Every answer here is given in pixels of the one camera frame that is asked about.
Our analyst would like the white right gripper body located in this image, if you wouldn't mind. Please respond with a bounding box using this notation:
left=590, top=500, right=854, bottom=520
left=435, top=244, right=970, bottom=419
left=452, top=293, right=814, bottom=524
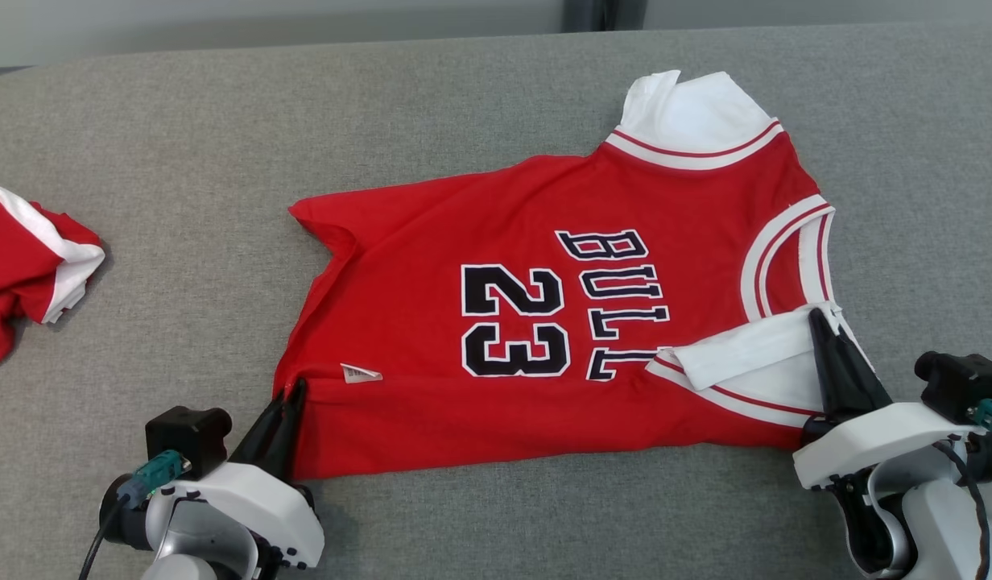
left=792, top=400, right=989, bottom=491

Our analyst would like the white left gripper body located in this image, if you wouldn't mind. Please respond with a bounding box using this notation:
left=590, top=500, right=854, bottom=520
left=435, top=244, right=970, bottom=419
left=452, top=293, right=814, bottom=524
left=146, top=462, right=326, bottom=570

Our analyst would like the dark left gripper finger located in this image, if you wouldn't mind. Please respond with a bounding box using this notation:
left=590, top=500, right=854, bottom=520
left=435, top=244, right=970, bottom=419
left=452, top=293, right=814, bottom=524
left=266, top=376, right=308, bottom=482
left=230, top=389, right=293, bottom=474

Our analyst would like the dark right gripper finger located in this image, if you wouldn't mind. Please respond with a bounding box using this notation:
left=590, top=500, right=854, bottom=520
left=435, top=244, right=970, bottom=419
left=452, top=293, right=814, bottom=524
left=808, top=306, right=857, bottom=416
left=833, top=329, right=895, bottom=414

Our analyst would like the red basketball jersey number 23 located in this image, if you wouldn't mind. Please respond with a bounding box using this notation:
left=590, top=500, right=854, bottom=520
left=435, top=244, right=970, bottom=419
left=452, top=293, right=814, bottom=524
left=271, top=69, right=876, bottom=483

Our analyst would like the red shorts white stripe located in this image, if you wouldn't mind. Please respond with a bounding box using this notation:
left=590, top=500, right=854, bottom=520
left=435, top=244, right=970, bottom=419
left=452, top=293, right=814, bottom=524
left=0, top=181, right=107, bottom=371

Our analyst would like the grey fabric padded surface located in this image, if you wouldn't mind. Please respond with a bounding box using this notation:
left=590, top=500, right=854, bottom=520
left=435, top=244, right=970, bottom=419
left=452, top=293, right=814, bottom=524
left=0, top=22, right=992, bottom=580

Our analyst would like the teal plug left camera cable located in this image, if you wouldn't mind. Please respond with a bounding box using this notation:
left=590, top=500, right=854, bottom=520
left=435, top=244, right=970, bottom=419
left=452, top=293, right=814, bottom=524
left=78, top=449, right=184, bottom=580

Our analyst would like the grey vertical partition post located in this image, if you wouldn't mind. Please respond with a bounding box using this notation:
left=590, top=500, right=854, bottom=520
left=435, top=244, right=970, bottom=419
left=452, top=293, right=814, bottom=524
left=561, top=0, right=649, bottom=34

